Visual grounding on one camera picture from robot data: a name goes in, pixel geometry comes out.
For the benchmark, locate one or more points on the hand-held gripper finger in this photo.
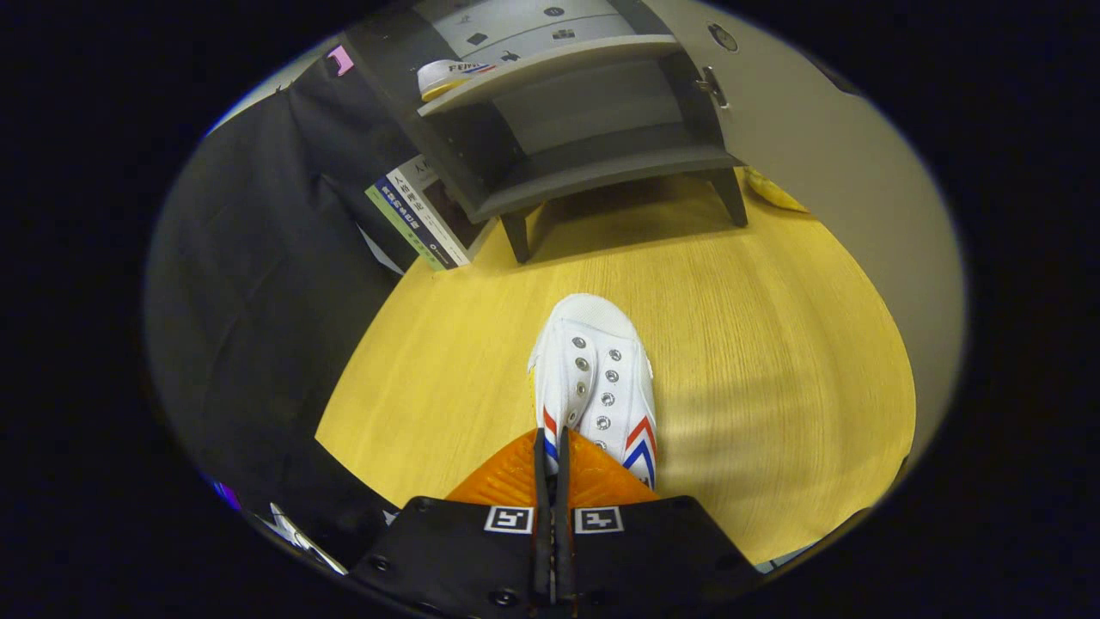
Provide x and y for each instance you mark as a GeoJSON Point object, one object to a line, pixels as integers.
{"type": "Point", "coordinates": [563, 559]}
{"type": "Point", "coordinates": [541, 559]}

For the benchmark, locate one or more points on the white canvas shoe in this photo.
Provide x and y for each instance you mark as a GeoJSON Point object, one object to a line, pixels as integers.
{"type": "Point", "coordinates": [438, 77]}
{"type": "Point", "coordinates": [593, 361]}

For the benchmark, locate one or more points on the dark grey shoe cabinet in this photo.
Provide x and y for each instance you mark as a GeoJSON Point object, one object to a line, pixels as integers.
{"type": "Point", "coordinates": [593, 163]}

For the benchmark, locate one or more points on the white object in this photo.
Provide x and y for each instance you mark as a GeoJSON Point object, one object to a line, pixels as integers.
{"type": "Point", "coordinates": [296, 537]}

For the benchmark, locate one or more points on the blue spine book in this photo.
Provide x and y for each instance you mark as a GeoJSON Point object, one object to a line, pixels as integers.
{"type": "Point", "coordinates": [404, 204]}

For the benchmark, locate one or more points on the black backdrop cloth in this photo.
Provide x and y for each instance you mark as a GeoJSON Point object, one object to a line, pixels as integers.
{"type": "Point", "coordinates": [258, 301]}

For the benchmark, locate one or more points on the yellow plush toy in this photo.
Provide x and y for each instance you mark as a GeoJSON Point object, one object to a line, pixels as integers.
{"type": "Point", "coordinates": [773, 193]}

